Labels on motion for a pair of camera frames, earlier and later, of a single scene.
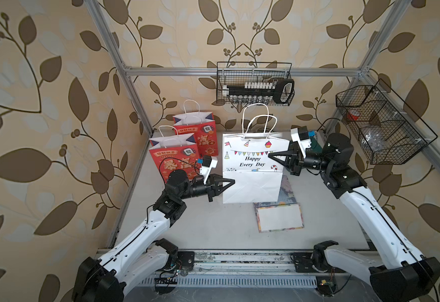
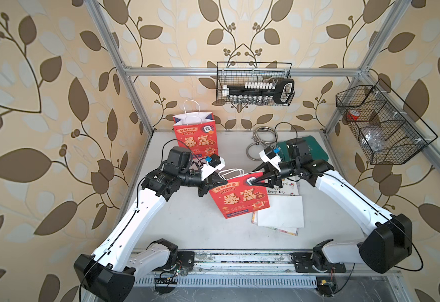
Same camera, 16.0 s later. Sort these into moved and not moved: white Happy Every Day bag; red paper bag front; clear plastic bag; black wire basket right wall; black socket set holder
Moved: white Happy Every Day bag; red paper bag front
Not moved: black socket set holder; black wire basket right wall; clear plastic bag
